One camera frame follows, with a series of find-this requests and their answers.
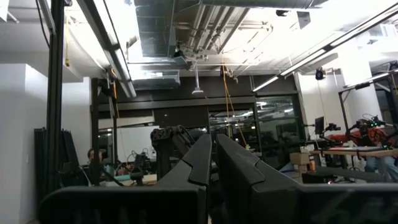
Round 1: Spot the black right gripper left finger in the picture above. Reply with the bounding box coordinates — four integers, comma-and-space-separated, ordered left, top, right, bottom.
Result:
39, 133, 213, 224

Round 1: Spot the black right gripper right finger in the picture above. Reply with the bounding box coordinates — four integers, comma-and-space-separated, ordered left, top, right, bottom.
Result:
216, 134, 398, 224

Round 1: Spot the cardboard box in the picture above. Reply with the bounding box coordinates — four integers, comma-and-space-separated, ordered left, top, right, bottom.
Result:
289, 152, 311, 166

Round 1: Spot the black computer tower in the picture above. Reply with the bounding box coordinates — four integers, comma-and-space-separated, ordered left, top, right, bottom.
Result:
300, 172, 336, 185

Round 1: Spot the black computer monitor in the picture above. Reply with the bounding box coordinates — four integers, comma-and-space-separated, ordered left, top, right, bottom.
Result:
314, 116, 325, 136

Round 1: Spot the person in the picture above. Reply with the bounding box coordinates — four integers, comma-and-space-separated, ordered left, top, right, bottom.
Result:
86, 147, 109, 183
328, 119, 398, 183

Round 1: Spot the wooden top grey desk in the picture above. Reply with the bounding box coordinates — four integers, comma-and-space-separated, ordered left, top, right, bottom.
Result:
309, 147, 398, 184

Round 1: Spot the white hanging pendant fixture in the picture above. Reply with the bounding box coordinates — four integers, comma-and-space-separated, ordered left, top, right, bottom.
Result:
192, 63, 205, 95

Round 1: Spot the long linear ceiling light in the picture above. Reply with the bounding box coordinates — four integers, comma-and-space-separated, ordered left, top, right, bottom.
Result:
251, 2, 398, 93
343, 70, 398, 90

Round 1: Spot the stack of black panels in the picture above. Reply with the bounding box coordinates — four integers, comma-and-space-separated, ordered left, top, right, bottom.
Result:
33, 126, 81, 194

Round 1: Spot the yellow hanging cable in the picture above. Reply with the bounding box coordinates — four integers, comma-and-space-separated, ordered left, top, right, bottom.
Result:
221, 57, 251, 150

